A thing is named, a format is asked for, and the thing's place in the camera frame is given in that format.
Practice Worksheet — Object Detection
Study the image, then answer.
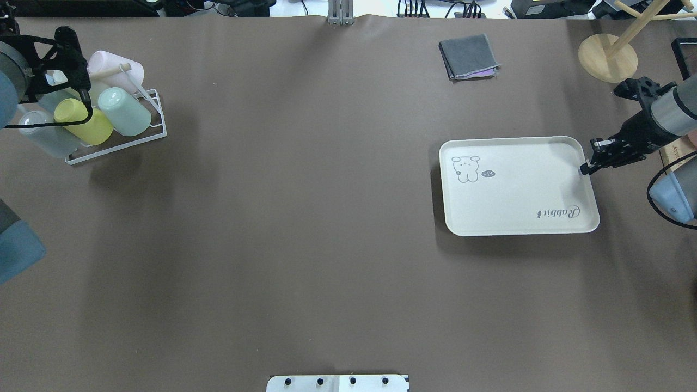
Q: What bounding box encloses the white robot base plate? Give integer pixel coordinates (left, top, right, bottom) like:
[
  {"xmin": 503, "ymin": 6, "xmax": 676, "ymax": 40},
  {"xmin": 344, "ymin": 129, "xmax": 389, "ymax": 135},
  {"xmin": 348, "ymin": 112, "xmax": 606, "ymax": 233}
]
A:
[{"xmin": 266, "ymin": 374, "xmax": 411, "ymax": 391}]

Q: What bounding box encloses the cream plastic cup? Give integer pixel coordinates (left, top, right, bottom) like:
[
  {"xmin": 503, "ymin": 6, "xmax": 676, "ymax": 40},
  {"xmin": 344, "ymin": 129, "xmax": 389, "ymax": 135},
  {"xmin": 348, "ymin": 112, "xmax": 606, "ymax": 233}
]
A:
[{"xmin": 89, "ymin": 80, "xmax": 110, "ymax": 107}]

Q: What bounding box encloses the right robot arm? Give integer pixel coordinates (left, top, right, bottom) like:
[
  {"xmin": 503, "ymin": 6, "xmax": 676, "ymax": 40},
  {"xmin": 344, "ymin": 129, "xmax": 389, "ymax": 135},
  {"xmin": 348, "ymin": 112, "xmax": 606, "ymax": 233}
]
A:
[{"xmin": 580, "ymin": 75, "xmax": 696, "ymax": 229}]

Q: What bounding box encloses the light blue plastic cup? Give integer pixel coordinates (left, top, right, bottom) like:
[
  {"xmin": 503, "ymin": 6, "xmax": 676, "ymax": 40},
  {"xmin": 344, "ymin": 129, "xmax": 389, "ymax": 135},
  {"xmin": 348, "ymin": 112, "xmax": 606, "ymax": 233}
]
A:
[{"xmin": 38, "ymin": 70, "xmax": 76, "ymax": 114}]

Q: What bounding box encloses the black glass holder tray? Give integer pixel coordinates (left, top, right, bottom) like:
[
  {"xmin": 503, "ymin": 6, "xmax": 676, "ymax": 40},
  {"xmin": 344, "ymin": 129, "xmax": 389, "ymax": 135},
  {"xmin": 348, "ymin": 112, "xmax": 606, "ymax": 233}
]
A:
[{"xmin": 671, "ymin": 37, "xmax": 696, "ymax": 80}]

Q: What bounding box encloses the mint green plastic cup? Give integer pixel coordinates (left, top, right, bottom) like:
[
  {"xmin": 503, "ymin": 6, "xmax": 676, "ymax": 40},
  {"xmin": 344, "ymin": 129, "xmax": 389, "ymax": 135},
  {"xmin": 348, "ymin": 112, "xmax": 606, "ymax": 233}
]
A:
[{"xmin": 97, "ymin": 87, "xmax": 152, "ymax": 137}]

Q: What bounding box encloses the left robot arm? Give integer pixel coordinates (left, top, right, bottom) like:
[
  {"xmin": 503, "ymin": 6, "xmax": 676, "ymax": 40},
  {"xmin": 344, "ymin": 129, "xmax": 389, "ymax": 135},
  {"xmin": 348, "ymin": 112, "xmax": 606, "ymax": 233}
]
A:
[{"xmin": 1, "ymin": 22, "xmax": 94, "ymax": 283}]

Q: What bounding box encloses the grey plastic cup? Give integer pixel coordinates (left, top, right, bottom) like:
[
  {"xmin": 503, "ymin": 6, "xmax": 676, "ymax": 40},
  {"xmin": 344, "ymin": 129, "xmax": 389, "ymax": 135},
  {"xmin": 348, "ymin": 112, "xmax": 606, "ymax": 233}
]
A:
[{"xmin": 19, "ymin": 110, "xmax": 81, "ymax": 159}]

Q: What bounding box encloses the white wire cup rack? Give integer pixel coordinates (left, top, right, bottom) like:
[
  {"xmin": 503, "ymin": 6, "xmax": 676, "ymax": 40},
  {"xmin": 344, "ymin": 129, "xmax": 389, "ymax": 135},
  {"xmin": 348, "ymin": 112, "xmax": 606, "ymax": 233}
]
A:
[{"xmin": 63, "ymin": 63, "xmax": 167, "ymax": 166}]

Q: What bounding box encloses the yellow plastic cup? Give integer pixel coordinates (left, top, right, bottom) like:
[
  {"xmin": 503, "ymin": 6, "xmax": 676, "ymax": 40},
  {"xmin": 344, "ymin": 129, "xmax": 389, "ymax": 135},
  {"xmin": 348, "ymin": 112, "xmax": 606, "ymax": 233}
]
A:
[{"xmin": 54, "ymin": 98, "xmax": 114, "ymax": 146}]

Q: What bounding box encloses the wooden cutting board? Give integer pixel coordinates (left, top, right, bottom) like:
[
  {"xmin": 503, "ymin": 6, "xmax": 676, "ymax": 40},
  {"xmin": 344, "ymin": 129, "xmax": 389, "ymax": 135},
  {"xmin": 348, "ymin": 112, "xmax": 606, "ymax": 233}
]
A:
[{"xmin": 659, "ymin": 136, "xmax": 695, "ymax": 166}]

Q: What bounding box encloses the wooden mug tree stand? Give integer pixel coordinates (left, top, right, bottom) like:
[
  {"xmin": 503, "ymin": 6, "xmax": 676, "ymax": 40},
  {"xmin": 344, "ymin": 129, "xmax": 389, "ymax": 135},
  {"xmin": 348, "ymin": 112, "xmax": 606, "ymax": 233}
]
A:
[{"xmin": 578, "ymin": 1, "xmax": 696, "ymax": 83}]

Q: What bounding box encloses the folded grey cloth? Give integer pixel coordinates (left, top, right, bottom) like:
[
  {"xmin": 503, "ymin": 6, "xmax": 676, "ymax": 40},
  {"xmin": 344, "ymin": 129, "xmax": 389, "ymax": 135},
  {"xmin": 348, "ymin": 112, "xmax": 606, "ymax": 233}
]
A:
[{"xmin": 438, "ymin": 33, "xmax": 501, "ymax": 81}]

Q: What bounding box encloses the aluminium frame post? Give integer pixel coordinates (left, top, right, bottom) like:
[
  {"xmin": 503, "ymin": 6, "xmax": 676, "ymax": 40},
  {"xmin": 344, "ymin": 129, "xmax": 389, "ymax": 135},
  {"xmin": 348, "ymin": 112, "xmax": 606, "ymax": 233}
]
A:
[{"xmin": 327, "ymin": 0, "xmax": 355, "ymax": 26}]

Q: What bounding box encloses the cream rabbit serving tray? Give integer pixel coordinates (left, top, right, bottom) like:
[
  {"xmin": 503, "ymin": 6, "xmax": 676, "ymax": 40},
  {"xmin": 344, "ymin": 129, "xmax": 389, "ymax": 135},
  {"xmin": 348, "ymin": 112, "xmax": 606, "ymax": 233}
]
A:
[{"xmin": 439, "ymin": 136, "xmax": 600, "ymax": 237}]

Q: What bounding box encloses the pink plastic cup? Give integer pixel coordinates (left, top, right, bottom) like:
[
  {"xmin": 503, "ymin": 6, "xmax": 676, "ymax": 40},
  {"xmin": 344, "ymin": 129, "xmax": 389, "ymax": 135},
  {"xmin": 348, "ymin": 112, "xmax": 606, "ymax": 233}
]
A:
[{"xmin": 88, "ymin": 50, "xmax": 145, "ymax": 94}]

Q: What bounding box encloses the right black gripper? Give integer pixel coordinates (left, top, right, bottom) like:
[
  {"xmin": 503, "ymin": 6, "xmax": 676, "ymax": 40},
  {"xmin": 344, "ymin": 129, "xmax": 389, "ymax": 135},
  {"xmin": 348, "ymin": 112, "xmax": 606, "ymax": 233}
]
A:
[{"xmin": 579, "ymin": 77, "xmax": 678, "ymax": 175}]

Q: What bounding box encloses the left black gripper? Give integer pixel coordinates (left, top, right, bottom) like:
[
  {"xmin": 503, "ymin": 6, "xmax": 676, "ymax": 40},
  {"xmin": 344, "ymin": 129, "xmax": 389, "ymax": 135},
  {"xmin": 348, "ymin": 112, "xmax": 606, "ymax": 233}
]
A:
[{"xmin": 2, "ymin": 26, "xmax": 90, "ymax": 104}]

